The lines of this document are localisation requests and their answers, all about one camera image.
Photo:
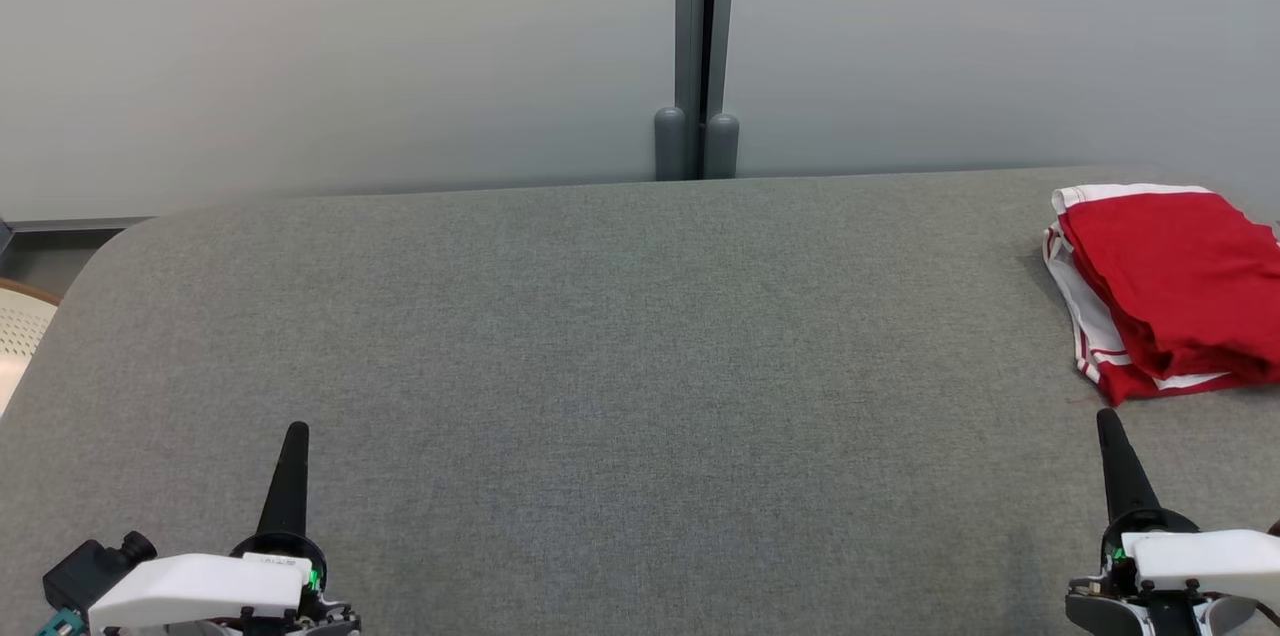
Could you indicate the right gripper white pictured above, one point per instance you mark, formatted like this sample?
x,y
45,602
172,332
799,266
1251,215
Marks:
x,y
1200,556

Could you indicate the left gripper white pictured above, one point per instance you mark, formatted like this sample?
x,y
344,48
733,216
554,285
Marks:
x,y
190,586

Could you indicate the red basketball jersey number 23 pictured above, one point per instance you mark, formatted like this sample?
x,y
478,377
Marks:
x,y
1125,388

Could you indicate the red shorts with white panels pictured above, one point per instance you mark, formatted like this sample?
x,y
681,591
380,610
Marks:
x,y
1180,266

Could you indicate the beige perforated laundry basket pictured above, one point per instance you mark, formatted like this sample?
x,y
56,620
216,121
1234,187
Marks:
x,y
20,336

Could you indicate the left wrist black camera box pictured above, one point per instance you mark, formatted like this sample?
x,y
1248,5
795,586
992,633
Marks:
x,y
85,571

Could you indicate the grey cylindrical post foot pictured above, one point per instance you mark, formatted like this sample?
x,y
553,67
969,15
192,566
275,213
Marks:
x,y
670,146
722,148

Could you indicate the grey metal partition post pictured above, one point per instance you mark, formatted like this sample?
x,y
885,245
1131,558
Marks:
x,y
688,6

